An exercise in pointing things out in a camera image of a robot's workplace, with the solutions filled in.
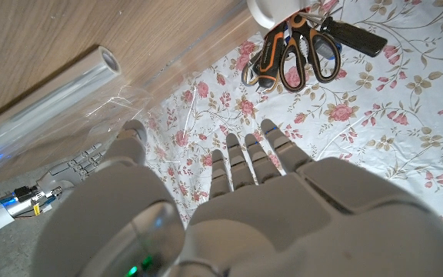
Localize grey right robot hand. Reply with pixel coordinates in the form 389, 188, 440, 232
36, 142, 105, 193

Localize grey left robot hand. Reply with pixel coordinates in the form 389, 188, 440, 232
32, 118, 443, 277

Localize black handled screwdriver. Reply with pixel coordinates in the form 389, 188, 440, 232
319, 17, 388, 58

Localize cling film roll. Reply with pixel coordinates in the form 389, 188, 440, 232
0, 45, 122, 162

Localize white tool mug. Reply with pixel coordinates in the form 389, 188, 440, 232
246, 0, 311, 30

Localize black handled scissors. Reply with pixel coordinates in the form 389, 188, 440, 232
278, 13, 342, 93

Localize floral backdrop cloth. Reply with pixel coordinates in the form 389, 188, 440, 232
140, 0, 443, 234

